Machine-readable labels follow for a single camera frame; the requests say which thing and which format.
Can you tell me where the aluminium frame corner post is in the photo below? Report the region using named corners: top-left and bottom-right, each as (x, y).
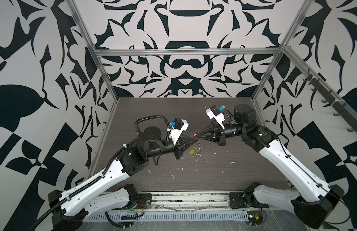
top-left (66, 0), bottom-right (119, 103)
top-left (251, 0), bottom-right (315, 101)

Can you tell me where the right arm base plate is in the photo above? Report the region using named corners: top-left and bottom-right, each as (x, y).
top-left (229, 192), bottom-right (259, 209)

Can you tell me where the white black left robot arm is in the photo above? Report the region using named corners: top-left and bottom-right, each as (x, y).
top-left (30, 127), bottom-right (197, 231)

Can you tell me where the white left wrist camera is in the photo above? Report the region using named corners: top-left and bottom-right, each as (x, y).
top-left (169, 118), bottom-right (189, 145)

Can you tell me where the green lit circuit board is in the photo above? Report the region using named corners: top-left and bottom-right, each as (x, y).
top-left (248, 211), bottom-right (267, 227)

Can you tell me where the white slotted cable duct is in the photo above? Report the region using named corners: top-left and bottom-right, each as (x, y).
top-left (85, 210), bottom-right (250, 222)

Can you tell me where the black wall hook rail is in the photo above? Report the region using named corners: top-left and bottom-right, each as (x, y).
top-left (302, 69), bottom-right (357, 133)

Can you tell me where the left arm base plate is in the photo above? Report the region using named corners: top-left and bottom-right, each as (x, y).
top-left (134, 192), bottom-right (152, 210)

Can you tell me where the aluminium frame corner post left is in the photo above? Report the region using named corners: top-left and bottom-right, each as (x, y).
top-left (66, 0), bottom-right (119, 103)

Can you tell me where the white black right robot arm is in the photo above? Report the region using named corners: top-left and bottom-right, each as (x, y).
top-left (196, 104), bottom-right (344, 230)

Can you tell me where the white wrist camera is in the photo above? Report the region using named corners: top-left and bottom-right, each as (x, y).
top-left (169, 118), bottom-right (189, 145)
top-left (205, 105), bottom-right (226, 129)

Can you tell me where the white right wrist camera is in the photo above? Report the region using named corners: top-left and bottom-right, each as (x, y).
top-left (205, 105), bottom-right (226, 129)

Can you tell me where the aluminium frame corner post right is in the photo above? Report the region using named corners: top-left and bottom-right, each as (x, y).
top-left (251, 0), bottom-right (315, 101)

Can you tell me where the aluminium frame top crossbar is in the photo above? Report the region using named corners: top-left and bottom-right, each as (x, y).
top-left (94, 48), bottom-right (280, 57)

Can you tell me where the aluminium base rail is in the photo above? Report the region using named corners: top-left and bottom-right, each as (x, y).
top-left (109, 189), bottom-right (295, 211)

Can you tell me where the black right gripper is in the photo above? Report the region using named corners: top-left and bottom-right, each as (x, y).
top-left (198, 121), bottom-right (248, 147)

